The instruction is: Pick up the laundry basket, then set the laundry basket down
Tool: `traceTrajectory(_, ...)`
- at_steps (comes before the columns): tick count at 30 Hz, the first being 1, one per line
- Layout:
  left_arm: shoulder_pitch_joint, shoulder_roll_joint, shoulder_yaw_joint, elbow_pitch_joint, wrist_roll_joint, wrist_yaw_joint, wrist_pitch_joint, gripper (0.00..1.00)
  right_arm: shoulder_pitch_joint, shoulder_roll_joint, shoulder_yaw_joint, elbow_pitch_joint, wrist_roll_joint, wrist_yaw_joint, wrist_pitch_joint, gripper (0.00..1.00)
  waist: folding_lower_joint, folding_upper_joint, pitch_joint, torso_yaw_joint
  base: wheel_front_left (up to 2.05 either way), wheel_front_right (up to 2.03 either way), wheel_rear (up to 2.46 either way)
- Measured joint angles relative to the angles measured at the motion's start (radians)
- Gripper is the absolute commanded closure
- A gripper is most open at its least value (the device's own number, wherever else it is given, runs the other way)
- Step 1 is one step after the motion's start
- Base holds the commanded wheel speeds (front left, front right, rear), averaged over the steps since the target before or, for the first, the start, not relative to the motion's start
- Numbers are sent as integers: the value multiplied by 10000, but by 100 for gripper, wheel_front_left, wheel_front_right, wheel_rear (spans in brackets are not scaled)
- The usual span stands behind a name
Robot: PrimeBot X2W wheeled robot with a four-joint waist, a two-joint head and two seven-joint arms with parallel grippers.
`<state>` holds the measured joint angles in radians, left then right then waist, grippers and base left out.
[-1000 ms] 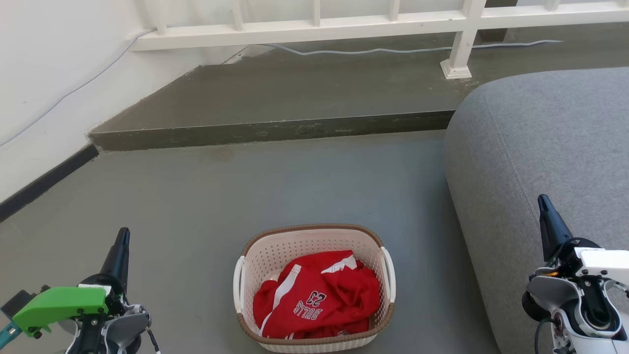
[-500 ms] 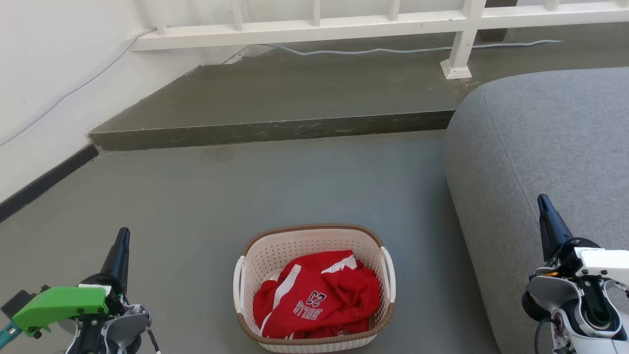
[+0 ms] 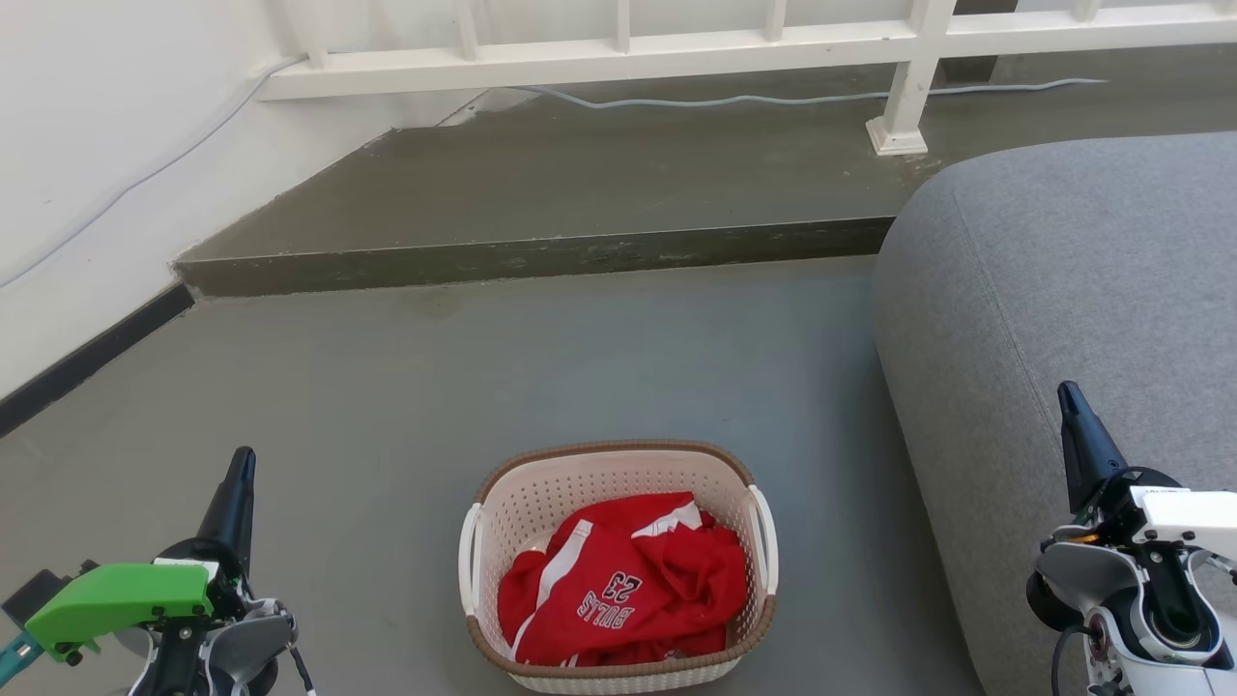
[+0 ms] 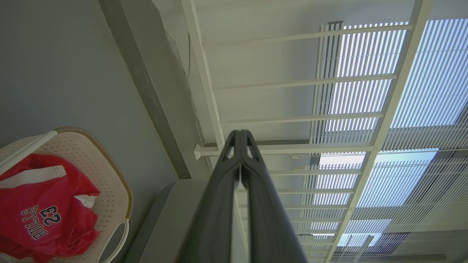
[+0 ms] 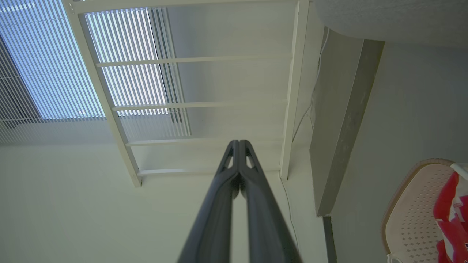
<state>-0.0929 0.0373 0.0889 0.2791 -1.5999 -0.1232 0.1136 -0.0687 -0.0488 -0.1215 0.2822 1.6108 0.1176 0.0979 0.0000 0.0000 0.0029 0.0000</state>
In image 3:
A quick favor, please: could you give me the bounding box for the cream perforated laundry basket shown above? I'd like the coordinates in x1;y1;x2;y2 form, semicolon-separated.
458;441;780;695

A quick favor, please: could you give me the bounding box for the white wall cable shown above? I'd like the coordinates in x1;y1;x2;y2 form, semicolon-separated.
0;53;308;291

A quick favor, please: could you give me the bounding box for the grey floor cable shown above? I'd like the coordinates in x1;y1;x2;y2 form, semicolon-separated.
512;77;1110;110

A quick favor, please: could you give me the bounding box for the teal connector plug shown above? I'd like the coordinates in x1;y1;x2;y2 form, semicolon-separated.
0;633;45;685

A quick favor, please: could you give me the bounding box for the grey fabric sofa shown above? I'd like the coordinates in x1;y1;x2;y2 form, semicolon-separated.
875;132;1237;696

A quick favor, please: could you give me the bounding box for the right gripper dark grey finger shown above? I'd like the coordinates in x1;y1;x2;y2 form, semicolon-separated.
1055;381;1128;514

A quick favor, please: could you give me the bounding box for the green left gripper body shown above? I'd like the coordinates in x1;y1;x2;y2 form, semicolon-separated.
24;539;248;665

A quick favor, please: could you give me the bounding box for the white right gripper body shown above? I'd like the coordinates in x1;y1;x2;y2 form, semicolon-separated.
1067;469;1237;562

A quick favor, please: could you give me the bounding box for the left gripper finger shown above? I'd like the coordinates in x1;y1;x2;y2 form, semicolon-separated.
197;446;258;560

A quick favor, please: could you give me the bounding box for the raised concrete step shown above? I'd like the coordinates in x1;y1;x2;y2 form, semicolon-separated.
172;43;1237;299

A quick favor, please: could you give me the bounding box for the white wooden railing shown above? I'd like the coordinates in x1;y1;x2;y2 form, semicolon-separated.
256;0;1237;158

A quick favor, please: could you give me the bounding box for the red Bulls jersey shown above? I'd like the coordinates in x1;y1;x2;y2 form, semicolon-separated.
497;492;750;668

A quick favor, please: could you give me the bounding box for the black baseboard strip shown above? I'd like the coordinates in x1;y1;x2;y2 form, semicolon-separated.
0;282;196;438

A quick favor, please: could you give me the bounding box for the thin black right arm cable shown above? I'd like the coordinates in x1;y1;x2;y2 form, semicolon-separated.
1050;623;1098;696

